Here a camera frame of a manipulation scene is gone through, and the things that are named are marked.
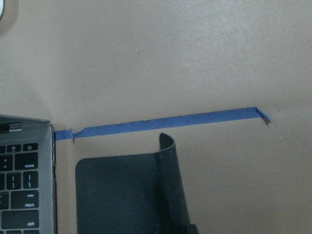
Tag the black mouse pad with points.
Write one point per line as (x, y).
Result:
(134, 194)

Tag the silver grey laptop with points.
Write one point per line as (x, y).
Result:
(27, 176)

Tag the blue tape line crosswise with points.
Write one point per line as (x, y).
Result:
(162, 123)

